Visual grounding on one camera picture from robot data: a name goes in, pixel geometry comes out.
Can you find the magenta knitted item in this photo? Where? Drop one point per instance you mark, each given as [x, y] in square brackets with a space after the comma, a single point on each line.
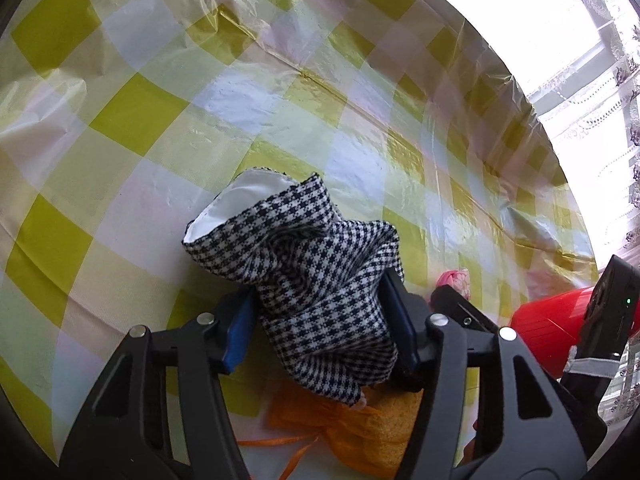
[454, 282]

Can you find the sheer floral curtain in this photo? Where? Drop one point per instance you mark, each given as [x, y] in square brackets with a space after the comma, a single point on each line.
[600, 85]

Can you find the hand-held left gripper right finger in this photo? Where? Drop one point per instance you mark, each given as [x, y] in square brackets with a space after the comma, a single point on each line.
[400, 325]

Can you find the red plastic thermos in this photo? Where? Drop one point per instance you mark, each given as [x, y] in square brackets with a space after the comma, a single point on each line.
[545, 325]

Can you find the orange mesh pouch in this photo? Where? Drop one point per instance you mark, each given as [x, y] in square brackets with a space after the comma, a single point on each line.
[380, 425]

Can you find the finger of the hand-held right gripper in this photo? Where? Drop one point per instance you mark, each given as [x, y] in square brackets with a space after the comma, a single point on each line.
[462, 312]

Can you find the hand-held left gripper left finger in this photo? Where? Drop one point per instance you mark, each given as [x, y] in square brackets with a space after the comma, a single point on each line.
[237, 332]

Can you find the yellow checked plastic tablecloth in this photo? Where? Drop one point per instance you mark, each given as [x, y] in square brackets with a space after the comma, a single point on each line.
[200, 110]

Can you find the black white houndstooth cloth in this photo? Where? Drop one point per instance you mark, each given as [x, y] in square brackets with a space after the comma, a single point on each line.
[310, 285]

